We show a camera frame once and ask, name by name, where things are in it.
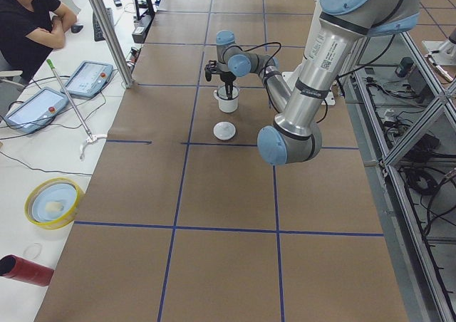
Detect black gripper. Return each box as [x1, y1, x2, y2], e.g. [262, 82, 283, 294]
[219, 71, 236, 99]

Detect clear plastic funnel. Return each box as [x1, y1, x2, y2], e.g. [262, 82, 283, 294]
[214, 84, 239, 101]

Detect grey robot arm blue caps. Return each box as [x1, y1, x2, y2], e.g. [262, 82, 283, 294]
[204, 0, 420, 165]

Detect white enamel mug blue rim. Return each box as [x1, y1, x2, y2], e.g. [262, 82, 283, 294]
[215, 96, 239, 113]

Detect white round lid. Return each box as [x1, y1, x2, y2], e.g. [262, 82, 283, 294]
[213, 121, 237, 141]

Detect black keyboard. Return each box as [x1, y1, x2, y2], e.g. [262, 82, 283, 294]
[92, 13, 105, 42]

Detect far teach pendant tablet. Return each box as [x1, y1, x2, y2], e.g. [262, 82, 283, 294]
[65, 61, 114, 99]

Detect teach pendant tablet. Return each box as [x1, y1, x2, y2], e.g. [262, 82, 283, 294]
[65, 61, 114, 99]
[5, 87, 69, 133]

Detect reacher grabber stick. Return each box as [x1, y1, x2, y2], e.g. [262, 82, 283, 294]
[46, 58, 108, 161]

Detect black computer mouse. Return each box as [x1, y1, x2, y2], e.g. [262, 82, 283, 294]
[71, 24, 83, 33]

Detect black power adapter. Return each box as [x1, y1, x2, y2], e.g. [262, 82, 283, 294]
[395, 56, 414, 78]

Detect near teach pendant tablet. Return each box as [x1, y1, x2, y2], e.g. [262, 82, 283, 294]
[5, 87, 69, 133]

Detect person in black shirt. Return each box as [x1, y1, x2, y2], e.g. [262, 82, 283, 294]
[1, 0, 77, 82]

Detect yellow rimmed bowl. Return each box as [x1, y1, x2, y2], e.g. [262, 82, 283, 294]
[24, 177, 84, 230]

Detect red cylinder tube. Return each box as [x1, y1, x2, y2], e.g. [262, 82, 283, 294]
[1, 254, 54, 286]

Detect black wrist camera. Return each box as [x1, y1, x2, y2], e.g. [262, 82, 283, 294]
[204, 60, 220, 82]

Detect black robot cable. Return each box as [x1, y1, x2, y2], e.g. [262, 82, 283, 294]
[245, 41, 395, 123]

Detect aluminium frame post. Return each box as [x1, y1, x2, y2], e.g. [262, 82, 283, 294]
[88, 0, 134, 88]

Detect aluminium frame rail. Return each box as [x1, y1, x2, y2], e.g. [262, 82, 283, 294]
[342, 33, 455, 321]

